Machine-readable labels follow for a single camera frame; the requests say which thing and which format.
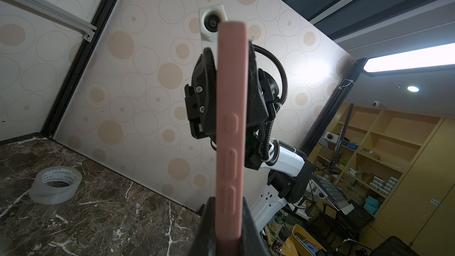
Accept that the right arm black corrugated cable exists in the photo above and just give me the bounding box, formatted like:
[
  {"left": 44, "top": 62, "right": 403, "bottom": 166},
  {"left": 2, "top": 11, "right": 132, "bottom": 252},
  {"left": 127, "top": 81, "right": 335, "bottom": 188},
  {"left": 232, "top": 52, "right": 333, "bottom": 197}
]
[{"left": 252, "top": 44, "right": 288, "bottom": 161}]

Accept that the phone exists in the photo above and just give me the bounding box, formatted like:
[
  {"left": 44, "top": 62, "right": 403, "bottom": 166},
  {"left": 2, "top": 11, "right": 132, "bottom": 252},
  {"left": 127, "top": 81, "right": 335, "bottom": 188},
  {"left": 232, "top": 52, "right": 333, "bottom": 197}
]
[{"left": 214, "top": 21, "right": 249, "bottom": 256}]

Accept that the ceiling light panel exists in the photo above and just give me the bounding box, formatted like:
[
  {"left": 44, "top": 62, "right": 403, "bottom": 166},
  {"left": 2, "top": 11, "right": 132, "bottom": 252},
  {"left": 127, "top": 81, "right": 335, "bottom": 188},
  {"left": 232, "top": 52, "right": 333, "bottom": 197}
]
[{"left": 364, "top": 43, "right": 455, "bottom": 73}]

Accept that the wooden shelving unit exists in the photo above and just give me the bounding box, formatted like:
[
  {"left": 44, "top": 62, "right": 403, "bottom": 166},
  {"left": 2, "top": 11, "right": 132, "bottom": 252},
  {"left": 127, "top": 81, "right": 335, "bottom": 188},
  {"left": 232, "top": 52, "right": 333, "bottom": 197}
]
[{"left": 328, "top": 105, "right": 455, "bottom": 256}]

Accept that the back aluminium frame rail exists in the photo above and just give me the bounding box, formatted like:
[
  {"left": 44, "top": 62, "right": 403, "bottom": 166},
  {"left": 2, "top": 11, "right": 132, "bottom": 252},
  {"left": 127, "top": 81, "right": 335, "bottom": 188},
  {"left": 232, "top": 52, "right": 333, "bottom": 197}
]
[{"left": 9, "top": 0, "right": 97, "bottom": 43}]

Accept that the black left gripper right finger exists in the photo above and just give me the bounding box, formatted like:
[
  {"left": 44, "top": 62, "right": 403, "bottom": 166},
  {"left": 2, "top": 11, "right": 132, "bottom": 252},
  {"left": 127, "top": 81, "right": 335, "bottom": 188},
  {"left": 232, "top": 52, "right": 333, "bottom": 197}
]
[{"left": 241, "top": 199, "right": 270, "bottom": 256}]

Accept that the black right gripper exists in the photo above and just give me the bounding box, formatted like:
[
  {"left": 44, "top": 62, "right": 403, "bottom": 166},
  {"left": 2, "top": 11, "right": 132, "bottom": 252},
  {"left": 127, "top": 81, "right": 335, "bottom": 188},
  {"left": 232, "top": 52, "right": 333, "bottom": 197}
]
[{"left": 184, "top": 41, "right": 279, "bottom": 170}]

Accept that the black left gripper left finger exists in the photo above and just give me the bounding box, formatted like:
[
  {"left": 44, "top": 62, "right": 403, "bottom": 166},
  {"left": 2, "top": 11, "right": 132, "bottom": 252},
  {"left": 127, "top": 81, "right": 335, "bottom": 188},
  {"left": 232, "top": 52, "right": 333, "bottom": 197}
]
[{"left": 188, "top": 197, "right": 217, "bottom": 256}]

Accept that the clear tape roll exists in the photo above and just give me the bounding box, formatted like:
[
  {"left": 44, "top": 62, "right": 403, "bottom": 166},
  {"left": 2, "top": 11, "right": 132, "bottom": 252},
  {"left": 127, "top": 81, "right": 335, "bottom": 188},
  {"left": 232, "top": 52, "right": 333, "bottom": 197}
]
[{"left": 29, "top": 166, "right": 82, "bottom": 205}]

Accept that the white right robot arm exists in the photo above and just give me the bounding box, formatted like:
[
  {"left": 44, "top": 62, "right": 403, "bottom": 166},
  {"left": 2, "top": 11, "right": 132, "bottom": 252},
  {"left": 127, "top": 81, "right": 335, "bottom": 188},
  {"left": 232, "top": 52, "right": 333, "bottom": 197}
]
[{"left": 185, "top": 44, "right": 314, "bottom": 231}]

